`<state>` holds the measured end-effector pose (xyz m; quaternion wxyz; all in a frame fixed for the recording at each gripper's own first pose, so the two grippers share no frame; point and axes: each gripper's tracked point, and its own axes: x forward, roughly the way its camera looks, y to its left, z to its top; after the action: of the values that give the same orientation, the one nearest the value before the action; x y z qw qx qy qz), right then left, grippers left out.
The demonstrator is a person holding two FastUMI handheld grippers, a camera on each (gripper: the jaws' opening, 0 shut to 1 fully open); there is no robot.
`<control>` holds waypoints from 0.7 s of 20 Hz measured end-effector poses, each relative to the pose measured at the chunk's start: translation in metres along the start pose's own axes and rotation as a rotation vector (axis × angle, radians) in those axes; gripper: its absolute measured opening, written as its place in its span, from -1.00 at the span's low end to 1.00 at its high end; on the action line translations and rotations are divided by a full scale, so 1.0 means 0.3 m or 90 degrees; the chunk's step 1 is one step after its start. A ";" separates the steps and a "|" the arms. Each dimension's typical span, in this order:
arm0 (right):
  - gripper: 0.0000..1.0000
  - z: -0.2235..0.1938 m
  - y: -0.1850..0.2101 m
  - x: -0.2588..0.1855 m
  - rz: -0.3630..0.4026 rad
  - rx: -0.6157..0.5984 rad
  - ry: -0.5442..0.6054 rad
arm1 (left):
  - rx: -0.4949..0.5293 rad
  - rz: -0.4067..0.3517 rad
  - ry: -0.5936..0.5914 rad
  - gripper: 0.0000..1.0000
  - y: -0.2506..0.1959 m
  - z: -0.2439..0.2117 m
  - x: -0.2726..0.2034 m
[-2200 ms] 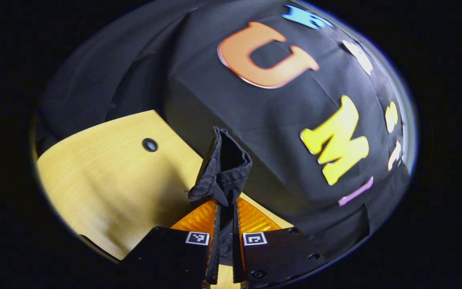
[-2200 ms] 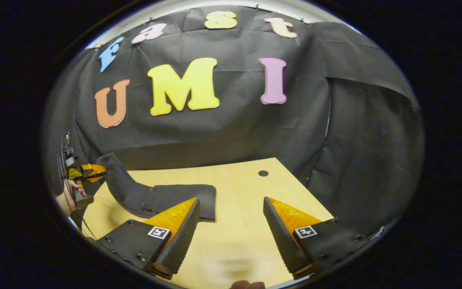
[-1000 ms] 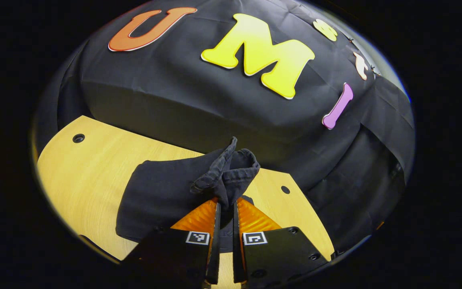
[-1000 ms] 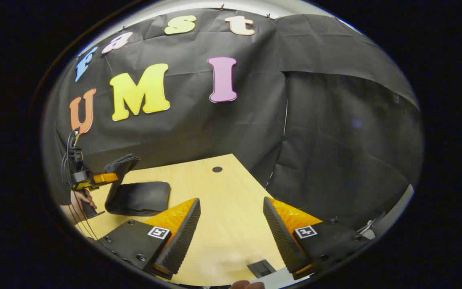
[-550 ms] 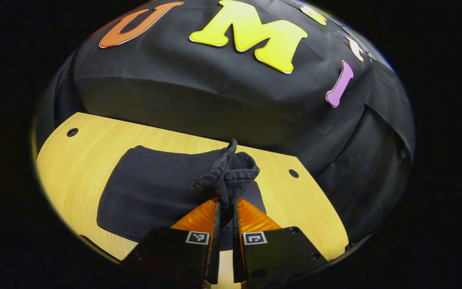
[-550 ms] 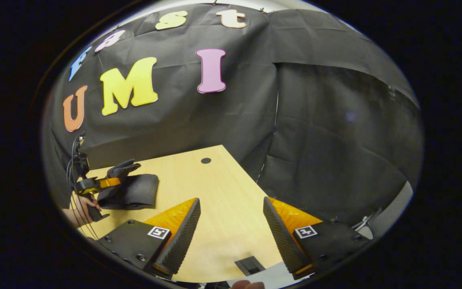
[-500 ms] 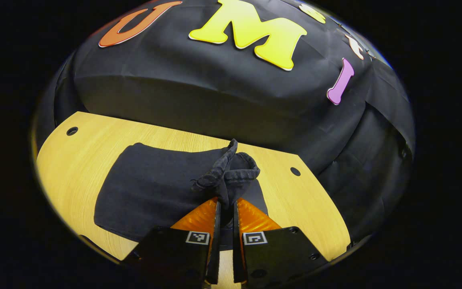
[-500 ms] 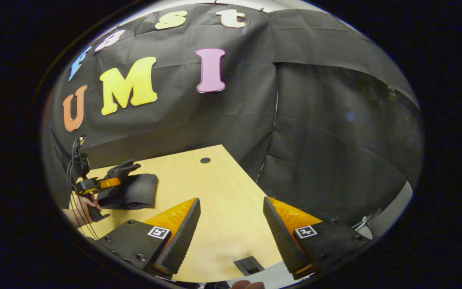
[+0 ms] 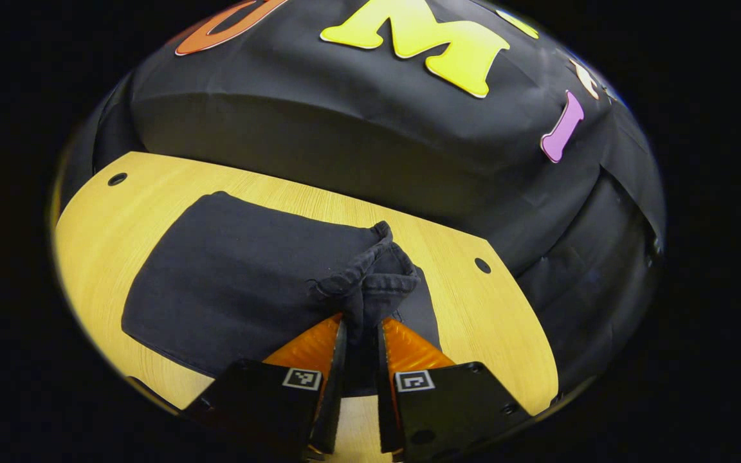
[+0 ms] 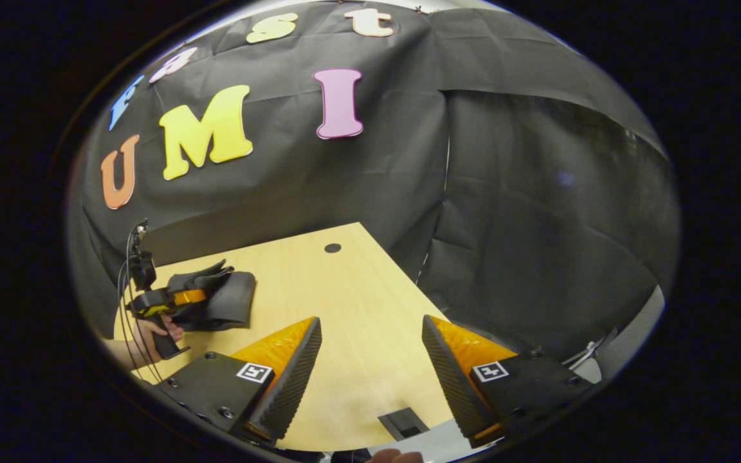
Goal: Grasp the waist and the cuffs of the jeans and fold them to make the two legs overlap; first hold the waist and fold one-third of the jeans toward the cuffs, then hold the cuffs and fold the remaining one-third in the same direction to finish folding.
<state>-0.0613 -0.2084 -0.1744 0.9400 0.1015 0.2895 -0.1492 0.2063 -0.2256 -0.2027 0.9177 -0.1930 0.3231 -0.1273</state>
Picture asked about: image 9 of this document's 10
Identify black backdrop cloth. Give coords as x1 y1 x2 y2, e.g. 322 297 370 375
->
59 0 667 393

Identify black jeans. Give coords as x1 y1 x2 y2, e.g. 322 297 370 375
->
121 190 443 397

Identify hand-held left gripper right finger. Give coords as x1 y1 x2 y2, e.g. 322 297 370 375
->
376 317 533 462

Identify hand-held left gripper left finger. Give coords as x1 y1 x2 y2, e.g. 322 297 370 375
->
180 313 349 456

